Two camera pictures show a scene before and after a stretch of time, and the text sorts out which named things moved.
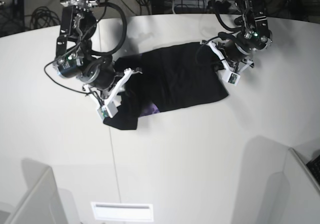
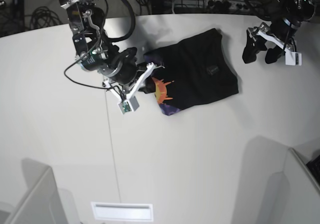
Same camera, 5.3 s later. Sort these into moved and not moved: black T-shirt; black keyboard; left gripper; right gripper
Moved: black T-shirt; right gripper; left gripper
Not moved: black keyboard
